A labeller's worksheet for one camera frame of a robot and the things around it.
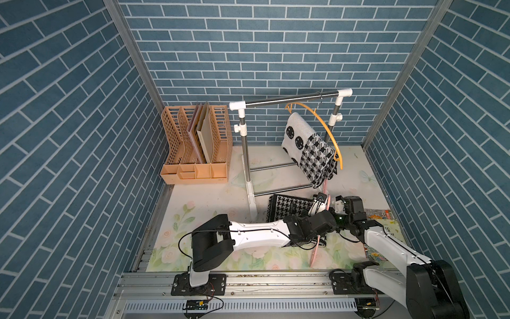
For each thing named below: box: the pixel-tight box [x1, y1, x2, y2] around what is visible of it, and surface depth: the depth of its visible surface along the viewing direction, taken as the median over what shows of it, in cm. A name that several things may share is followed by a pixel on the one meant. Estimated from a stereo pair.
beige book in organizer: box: [196, 101, 214, 164], surface depth 96 cm
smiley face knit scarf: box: [281, 112, 338, 189], surface depth 84 cm
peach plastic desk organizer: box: [160, 105, 234, 185], surface depth 105 cm
